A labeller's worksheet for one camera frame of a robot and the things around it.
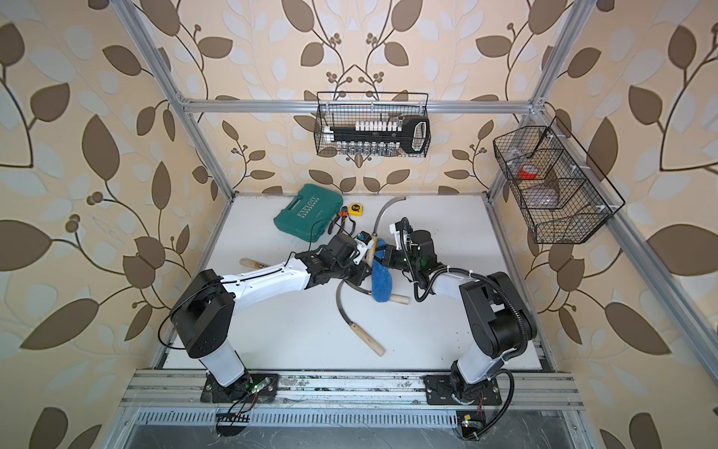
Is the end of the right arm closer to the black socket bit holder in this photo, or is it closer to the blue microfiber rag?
the blue microfiber rag

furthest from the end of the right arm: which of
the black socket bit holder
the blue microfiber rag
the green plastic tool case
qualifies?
the green plastic tool case

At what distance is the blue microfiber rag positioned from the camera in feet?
2.77

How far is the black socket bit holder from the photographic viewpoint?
82 cm

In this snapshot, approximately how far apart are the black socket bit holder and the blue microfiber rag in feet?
1.00

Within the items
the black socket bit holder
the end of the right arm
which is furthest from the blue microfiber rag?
→ the black socket bit holder

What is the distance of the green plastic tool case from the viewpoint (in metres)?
1.07

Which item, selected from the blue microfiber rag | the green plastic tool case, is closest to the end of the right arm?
the blue microfiber rag

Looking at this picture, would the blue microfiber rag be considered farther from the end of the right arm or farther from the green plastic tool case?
the green plastic tool case

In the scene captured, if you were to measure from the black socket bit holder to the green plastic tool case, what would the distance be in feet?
1.00

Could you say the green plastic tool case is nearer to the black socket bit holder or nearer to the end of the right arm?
the black socket bit holder
